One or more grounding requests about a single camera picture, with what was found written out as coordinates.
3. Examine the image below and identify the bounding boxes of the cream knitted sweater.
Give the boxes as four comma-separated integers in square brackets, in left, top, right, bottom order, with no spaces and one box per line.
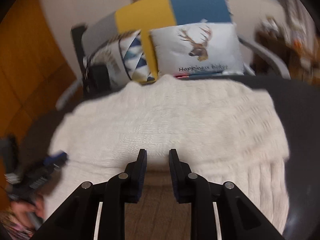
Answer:
[45,75,289,239]

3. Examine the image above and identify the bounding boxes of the floral sleeve forearm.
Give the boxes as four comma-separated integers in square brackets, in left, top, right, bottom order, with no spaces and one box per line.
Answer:
[1,209,35,239]

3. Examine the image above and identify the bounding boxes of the person's left hand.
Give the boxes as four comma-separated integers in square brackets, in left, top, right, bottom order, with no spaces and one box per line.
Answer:
[10,194,45,229]

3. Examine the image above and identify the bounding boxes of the wooden wardrobe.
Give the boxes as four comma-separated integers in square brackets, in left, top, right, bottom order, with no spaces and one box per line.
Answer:
[1,0,76,142]

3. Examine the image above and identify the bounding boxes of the black handbag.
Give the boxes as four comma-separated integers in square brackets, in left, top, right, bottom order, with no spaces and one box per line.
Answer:
[82,63,111,97]

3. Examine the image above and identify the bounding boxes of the pink cloth on sofa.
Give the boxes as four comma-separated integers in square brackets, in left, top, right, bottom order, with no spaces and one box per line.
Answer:
[174,75,191,79]

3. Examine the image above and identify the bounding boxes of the triangle pattern pillow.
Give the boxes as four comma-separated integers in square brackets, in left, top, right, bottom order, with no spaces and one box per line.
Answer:
[86,30,156,89]

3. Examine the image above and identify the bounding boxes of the white deer print pillow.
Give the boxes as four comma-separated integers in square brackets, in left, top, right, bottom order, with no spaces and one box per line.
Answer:
[150,23,244,76]

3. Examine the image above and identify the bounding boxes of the grey yellow blue sofa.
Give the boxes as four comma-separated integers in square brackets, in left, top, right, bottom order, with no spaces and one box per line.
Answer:
[56,0,290,109]

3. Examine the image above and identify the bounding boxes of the wooden side table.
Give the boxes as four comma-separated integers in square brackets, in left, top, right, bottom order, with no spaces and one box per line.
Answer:
[255,16,319,87]

